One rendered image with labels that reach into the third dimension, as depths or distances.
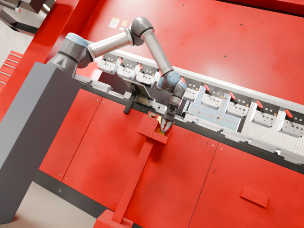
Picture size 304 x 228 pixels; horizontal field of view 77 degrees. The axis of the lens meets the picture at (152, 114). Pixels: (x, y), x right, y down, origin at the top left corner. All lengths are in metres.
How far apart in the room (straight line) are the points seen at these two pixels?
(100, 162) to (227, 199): 0.92
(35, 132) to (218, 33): 1.57
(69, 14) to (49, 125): 1.25
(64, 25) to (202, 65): 1.29
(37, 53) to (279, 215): 2.19
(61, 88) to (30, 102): 0.15
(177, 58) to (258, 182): 1.12
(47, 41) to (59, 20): 0.23
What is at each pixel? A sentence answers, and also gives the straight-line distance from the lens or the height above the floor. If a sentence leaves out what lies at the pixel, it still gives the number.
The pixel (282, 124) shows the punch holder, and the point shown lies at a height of 1.13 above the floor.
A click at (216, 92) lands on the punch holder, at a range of 1.62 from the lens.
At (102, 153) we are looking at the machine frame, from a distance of 1.53.
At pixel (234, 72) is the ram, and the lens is 1.72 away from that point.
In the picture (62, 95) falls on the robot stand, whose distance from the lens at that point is 1.08.
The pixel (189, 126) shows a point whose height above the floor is 0.85.
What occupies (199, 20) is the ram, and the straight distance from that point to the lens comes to 1.97.
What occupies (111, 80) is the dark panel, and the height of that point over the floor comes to 1.16.
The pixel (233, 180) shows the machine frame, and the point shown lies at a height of 0.63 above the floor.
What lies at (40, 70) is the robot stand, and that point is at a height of 0.73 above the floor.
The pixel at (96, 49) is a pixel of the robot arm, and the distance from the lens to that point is 1.29.
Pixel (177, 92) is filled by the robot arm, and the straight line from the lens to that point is 1.28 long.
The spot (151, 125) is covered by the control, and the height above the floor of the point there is 0.73.
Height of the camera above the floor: 0.60
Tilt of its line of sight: 10 degrees up
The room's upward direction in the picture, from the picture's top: 23 degrees clockwise
